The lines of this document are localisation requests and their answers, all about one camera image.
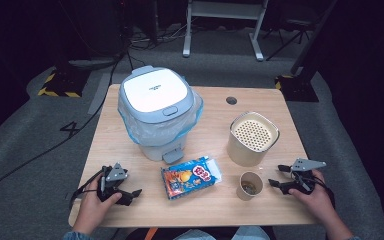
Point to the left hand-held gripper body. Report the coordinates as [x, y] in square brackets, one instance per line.
[115, 174]

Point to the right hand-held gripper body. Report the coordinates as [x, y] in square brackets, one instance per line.
[305, 165]

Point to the brown paper cup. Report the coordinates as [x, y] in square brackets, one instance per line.
[248, 188]

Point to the beige canister with perforated lid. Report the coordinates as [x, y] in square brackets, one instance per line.
[251, 140]

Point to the blue and orange snack packet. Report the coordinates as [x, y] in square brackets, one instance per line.
[190, 178]

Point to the white and blue pedal bin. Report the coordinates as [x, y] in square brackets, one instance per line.
[153, 90]

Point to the person's left hand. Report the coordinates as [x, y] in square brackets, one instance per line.
[91, 208]

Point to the person's right hand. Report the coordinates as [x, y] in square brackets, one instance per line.
[318, 201]

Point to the clear blue-edged bin liner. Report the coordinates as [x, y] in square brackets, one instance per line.
[160, 131]

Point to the person's light blue trousers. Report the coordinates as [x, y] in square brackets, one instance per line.
[220, 234]

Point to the black stand with striped base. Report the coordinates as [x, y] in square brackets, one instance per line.
[300, 88]
[65, 85]

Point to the black tripod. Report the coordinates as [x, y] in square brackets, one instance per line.
[291, 35]

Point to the white metal desk frame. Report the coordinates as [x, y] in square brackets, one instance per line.
[223, 10]

